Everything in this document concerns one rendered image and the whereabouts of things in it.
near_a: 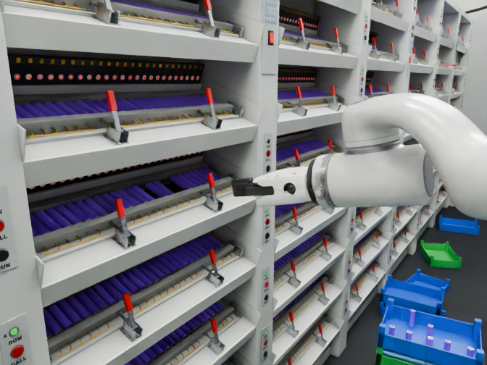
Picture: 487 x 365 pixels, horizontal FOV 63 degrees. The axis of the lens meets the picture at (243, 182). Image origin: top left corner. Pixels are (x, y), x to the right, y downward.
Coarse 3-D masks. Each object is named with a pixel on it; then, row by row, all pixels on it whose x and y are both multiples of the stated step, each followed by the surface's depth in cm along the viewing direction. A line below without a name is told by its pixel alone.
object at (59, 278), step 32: (192, 160) 111; (224, 160) 113; (64, 192) 81; (224, 192) 107; (128, 224) 83; (160, 224) 86; (192, 224) 89; (224, 224) 101; (64, 256) 69; (96, 256) 72; (128, 256) 76; (64, 288) 66
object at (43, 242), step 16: (192, 192) 97; (208, 192) 102; (128, 208) 84; (144, 208) 85; (160, 208) 89; (176, 208) 92; (80, 224) 75; (96, 224) 76; (48, 240) 69; (64, 240) 72; (80, 240) 73
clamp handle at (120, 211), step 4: (116, 200) 75; (120, 200) 76; (116, 204) 75; (120, 204) 76; (116, 208) 76; (120, 208) 75; (120, 212) 75; (124, 212) 76; (120, 216) 75; (124, 216) 76; (120, 220) 76; (124, 220) 76; (124, 224) 76; (124, 228) 76; (124, 232) 76; (128, 232) 76
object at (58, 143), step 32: (32, 64) 71; (64, 64) 76; (96, 64) 81; (128, 64) 87; (160, 64) 94; (192, 64) 103; (32, 96) 72; (64, 96) 77; (96, 96) 82; (128, 96) 88; (160, 96) 96; (192, 96) 104; (224, 96) 109; (32, 128) 64; (64, 128) 69; (96, 128) 74; (128, 128) 77; (160, 128) 83; (192, 128) 88; (224, 128) 95; (256, 128) 105; (32, 160) 58; (64, 160) 62; (96, 160) 67; (128, 160) 73
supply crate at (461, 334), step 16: (384, 320) 142; (400, 320) 148; (416, 320) 145; (432, 320) 143; (448, 320) 140; (480, 320) 135; (384, 336) 132; (400, 336) 139; (416, 336) 139; (448, 336) 139; (464, 336) 139; (480, 336) 130; (400, 352) 130; (416, 352) 128; (432, 352) 125; (448, 352) 123; (464, 352) 130; (480, 352) 119
